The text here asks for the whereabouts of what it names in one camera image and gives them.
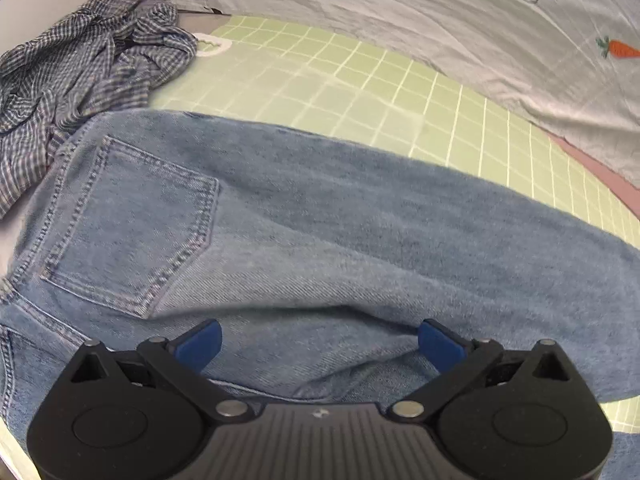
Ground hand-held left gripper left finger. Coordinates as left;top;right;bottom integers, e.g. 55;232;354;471
59;318;255;419

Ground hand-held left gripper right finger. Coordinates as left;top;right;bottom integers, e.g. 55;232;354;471
388;318;581;420

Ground blue denim jeans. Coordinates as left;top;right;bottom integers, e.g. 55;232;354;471
0;110;640;480

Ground blue checkered shirt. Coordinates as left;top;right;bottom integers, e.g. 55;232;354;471
0;0;199;219

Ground grey carrot print blanket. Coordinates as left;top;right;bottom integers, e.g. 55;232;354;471
100;0;640;187

